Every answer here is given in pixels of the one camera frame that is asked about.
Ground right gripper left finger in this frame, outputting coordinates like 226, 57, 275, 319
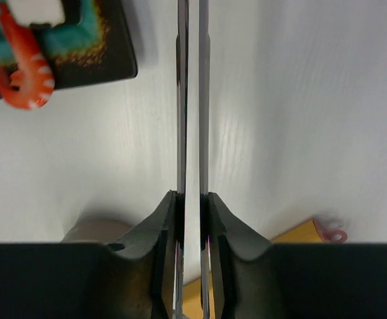
105, 191, 177, 318

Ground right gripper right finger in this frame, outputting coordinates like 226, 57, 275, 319
206, 193, 273, 318

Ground metal serving tongs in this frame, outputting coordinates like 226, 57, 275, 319
175, 1, 212, 318

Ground round metal lunch tin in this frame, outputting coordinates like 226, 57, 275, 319
62, 218, 131, 244

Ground yellow wooden block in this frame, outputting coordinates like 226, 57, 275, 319
183, 219, 325, 318

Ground orange toy shrimp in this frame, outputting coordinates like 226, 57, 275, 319
0, 2, 55, 110

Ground black square plate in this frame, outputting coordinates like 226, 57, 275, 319
0, 1, 137, 90

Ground white tofu cube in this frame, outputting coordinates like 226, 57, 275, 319
6, 0, 66, 27

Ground pink ring tag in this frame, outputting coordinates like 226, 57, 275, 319
313, 217, 348, 243

